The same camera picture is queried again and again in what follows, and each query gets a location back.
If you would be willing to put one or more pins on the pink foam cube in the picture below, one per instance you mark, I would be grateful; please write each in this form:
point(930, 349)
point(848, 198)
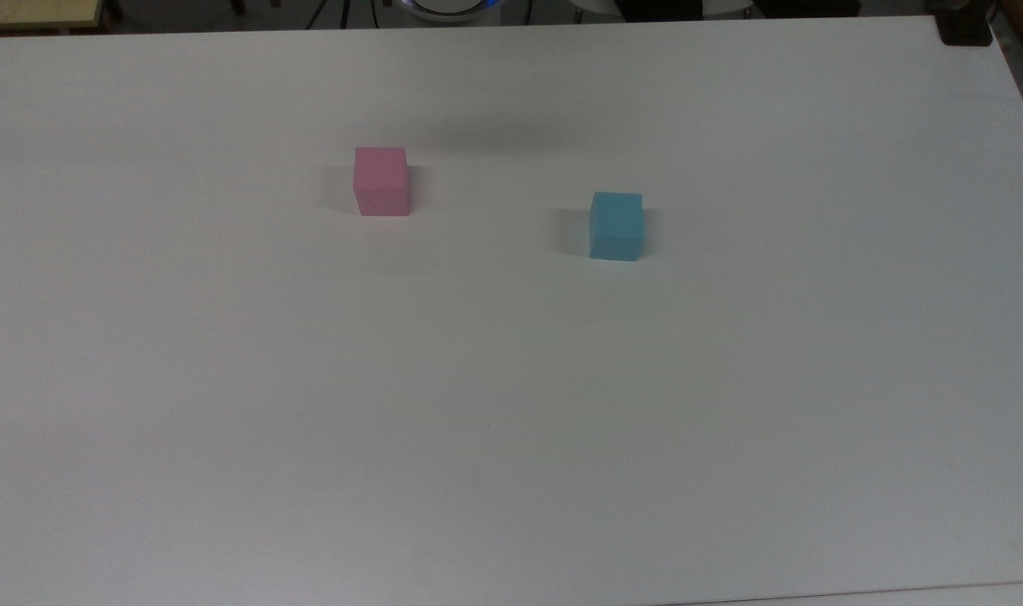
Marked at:
point(381, 181)

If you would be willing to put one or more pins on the light wooden table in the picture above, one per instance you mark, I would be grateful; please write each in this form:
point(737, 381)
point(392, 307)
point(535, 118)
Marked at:
point(35, 13)

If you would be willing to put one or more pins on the blue foam cube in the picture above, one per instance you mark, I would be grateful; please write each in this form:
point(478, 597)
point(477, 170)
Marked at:
point(616, 225)

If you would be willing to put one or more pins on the black table clamp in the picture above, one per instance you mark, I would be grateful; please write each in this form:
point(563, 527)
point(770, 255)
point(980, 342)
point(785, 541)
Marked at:
point(966, 32)

